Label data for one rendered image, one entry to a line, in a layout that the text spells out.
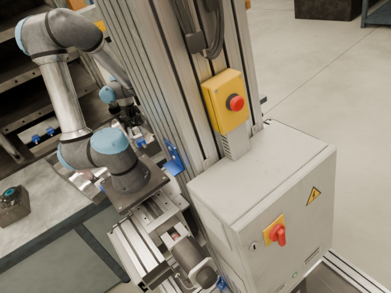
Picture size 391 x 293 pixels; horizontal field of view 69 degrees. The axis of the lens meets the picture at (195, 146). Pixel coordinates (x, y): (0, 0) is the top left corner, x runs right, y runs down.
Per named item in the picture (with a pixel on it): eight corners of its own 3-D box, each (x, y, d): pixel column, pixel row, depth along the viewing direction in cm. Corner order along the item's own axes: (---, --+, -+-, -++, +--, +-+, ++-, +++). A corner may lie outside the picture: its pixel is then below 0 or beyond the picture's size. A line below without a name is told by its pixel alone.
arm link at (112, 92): (117, 85, 120) (127, 77, 130) (94, 89, 123) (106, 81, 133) (123, 102, 124) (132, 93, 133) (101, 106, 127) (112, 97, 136)
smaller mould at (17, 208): (31, 212, 152) (22, 204, 147) (3, 228, 148) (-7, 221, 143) (28, 192, 167) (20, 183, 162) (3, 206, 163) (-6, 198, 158)
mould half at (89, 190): (135, 171, 154) (126, 156, 147) (96, 205, 142) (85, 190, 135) (90, 147, 186) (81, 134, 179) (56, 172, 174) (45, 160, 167)
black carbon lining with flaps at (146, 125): (159, 133, 163) (153, 120, 157) (135, 147, 159) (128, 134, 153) (138, 113, 189) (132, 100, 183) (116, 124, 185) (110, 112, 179)
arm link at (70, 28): (81, -9, 85) (152, 78, 129) (51, 0, 88) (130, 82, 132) (75, 21, 81) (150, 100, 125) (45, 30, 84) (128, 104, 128)
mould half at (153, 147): (177, 142, 164) (169, 123, 156) (137, 165, 158) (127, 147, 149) (145, 112, 202) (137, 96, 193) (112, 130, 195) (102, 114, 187)
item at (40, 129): (67, 134, 211) (54, 115, 200) (32, 153, 204) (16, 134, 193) (57, 111, 248) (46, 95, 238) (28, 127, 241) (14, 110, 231)
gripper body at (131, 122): (130, 131, 142) (122, 108, 136) (125, 126, 149) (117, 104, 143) (144, 125, 145) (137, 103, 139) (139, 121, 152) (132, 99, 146)
